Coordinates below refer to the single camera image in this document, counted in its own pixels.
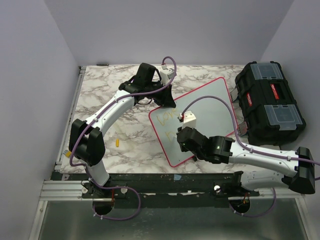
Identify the small yellow connector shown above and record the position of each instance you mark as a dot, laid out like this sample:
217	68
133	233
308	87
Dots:
67	153

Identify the yellow marker cap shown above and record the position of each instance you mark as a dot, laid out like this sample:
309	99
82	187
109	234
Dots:
117	143

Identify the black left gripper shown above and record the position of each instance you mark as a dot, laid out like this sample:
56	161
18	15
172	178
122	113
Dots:
166	100

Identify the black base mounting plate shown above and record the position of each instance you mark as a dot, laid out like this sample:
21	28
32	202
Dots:
160	190

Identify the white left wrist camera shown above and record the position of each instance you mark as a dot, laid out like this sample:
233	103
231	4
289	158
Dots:
166	74

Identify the pink framed whiteboard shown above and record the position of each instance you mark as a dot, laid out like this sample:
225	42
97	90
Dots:
208	116

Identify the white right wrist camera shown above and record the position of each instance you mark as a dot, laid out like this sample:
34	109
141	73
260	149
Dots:
188	119

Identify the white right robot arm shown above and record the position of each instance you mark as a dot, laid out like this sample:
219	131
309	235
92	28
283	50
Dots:
292	169

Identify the black toolbox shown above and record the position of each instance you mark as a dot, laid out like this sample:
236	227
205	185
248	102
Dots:
270	112

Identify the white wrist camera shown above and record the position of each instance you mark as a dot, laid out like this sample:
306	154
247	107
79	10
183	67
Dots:
188	119
166	74

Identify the aluminium frame rail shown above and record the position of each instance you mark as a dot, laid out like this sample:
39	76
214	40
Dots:
60	187

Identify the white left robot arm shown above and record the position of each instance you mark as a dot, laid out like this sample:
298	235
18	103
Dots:
86	141

